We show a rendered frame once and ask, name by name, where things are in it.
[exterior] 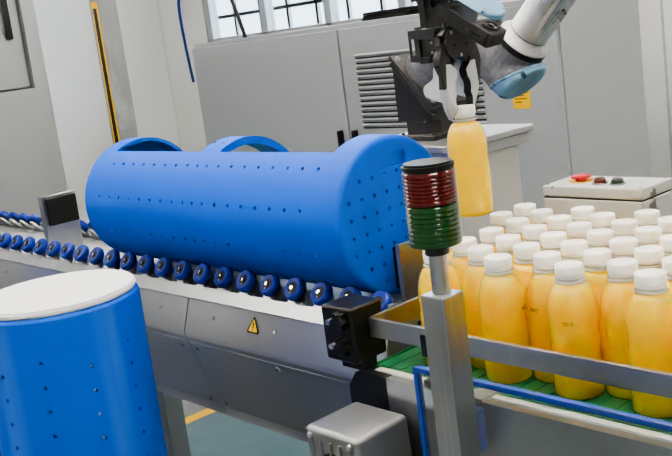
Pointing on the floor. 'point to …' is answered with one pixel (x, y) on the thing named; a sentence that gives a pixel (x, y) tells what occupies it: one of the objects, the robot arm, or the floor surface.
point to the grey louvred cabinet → (304, 122)
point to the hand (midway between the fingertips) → (463, 110)
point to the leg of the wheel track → (172, 425)
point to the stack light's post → (451, 373)
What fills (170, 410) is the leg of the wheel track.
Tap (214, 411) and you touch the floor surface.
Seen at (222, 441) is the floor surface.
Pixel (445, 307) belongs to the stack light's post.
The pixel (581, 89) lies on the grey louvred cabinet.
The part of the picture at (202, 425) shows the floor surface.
